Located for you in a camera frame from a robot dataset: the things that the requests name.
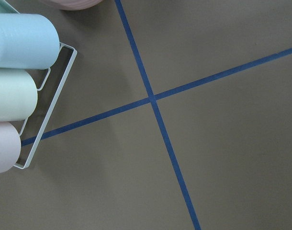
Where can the pink bowl with ice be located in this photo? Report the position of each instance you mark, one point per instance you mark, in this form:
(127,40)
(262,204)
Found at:
(71,5)

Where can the mint green cup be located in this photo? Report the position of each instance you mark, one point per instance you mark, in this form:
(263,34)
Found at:
(18,95)

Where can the light blue cup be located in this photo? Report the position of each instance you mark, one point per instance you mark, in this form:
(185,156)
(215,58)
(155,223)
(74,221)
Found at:
(27,41)

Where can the pink cup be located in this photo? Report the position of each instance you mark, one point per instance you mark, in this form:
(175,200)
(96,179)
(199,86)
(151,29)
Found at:
(10,146)

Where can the white wire cup rack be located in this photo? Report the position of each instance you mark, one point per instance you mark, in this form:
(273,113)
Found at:
(5,7)

